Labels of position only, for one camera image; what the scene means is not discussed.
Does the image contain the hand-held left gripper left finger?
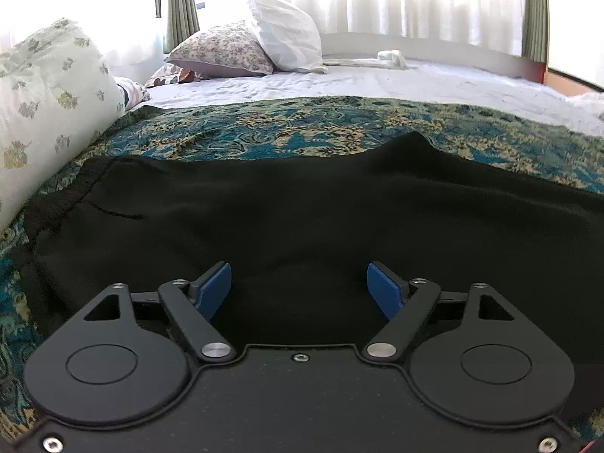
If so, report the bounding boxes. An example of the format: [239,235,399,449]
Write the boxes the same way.
[82,261,237,365]

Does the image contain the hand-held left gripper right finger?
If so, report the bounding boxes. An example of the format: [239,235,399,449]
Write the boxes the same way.
[361,260,518,365]

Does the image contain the black pants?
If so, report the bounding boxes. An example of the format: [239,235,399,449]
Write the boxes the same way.
[21,131,604,381]

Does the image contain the teal patterned blanket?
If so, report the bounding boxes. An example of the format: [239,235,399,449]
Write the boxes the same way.
[0,96,604,453]

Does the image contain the white bed sheet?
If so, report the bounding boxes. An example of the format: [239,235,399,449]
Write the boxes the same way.
[125,59,604,140]

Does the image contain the small patterned cloth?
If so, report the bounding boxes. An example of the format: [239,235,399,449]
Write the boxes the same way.
[113,75,152,110]

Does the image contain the small dotted pillow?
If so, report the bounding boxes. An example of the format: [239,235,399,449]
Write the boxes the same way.
[144,65,200,89]

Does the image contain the small white cloth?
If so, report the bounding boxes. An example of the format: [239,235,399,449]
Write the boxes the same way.
[323,49,407,70]

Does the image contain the floral pillow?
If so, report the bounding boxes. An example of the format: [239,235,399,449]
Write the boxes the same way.
[163,20,275,79]

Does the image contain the grey curved bed board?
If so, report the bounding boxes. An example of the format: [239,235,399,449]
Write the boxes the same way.
[318,33,549,83]

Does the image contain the pale floral duvet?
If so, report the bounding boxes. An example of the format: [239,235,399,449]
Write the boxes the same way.
[0,18,126,233]

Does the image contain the white pillow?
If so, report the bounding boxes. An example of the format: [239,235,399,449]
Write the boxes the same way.
[248,0,328,75]

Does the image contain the crumpled white cloth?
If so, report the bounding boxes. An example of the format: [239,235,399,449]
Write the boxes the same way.
[565,92,604,122]

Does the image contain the brown wooden panel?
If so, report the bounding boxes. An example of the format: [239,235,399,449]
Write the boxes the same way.
[545,68,604,97]

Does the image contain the green curtain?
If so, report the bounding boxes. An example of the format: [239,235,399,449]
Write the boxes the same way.
[163,0,202,54]
[520,0,551,63]

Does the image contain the sheer white curtain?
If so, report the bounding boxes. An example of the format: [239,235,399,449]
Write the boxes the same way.
[189,0,528,54]

